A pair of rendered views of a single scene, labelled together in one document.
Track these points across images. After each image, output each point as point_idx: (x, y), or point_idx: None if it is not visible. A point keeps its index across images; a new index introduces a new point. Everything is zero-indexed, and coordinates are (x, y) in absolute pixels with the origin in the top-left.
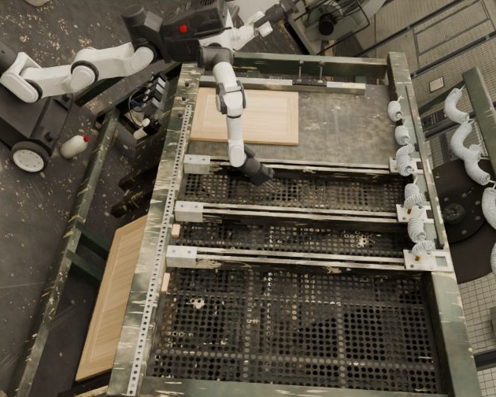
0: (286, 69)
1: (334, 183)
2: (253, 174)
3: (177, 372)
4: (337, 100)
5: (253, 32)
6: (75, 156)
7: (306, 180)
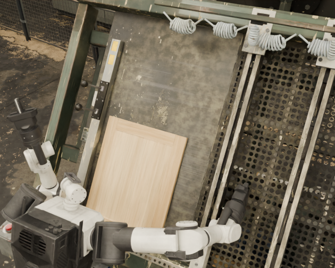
0: (68, 115)
1: (252, 115)
2: (245, 211)
3: (304, 252)
4: (127, 75)
5: (77, 182)
6: None
7: (93, 73)
